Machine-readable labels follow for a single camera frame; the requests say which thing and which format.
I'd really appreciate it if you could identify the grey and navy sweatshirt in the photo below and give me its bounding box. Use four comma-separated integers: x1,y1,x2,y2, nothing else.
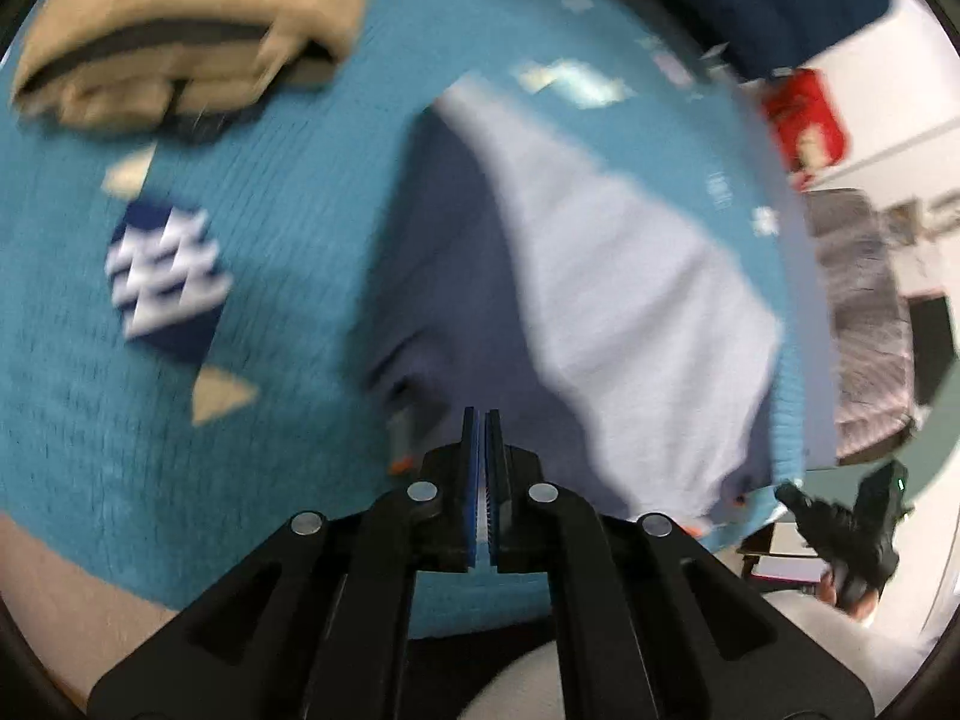
349,71,788,541

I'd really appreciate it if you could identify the red bag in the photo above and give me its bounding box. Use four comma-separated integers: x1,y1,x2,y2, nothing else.
761,67,848,188

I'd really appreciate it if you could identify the teal printed blanket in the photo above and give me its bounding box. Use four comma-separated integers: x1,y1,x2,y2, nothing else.
0,0,807,642

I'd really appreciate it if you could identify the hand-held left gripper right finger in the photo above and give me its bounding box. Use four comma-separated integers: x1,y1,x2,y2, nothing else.
486,409,875,720

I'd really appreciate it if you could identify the person's right hand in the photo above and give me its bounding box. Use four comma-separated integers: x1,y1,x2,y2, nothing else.
821,567,886,625

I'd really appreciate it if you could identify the dark panel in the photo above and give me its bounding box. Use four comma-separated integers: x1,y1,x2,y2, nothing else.
907,296,959,406

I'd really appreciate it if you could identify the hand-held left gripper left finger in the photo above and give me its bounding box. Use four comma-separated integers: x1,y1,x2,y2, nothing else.
88,406,479,720

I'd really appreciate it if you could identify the dark blue padded jacket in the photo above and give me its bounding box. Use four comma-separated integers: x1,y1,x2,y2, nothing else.
540,0,897,83

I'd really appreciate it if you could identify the grey checked cloth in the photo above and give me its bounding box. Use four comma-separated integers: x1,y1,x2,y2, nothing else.
802,187,920,462

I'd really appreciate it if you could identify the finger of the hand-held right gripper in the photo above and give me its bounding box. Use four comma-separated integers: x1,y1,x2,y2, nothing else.
776,484,850,542

